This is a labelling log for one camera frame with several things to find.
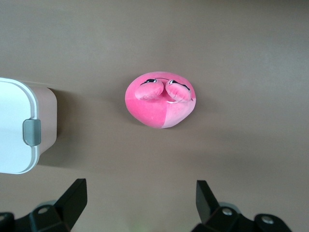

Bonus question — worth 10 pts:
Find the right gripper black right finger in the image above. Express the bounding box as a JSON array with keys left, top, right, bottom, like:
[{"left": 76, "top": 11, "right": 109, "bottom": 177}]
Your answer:
[{"left": 190, "top": 180, "right": 294, "bottom": 232}]

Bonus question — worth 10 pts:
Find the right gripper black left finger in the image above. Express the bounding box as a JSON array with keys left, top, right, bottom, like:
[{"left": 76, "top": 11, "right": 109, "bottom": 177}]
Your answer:
[{"left": 0, "top": 178, "right": 87, "bottom": 232}]

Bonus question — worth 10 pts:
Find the white lid with grey clips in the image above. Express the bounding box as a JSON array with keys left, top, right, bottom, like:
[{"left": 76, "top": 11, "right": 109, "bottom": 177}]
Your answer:
[{"left": 0, "top": 77, "right": 42, "bottom": 174}]

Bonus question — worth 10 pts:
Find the pink round plush toy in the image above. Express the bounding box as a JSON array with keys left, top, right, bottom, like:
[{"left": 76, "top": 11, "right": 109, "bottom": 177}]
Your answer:
[{"left": 125, "top": 71, "right": 196, "bottom": 129}]

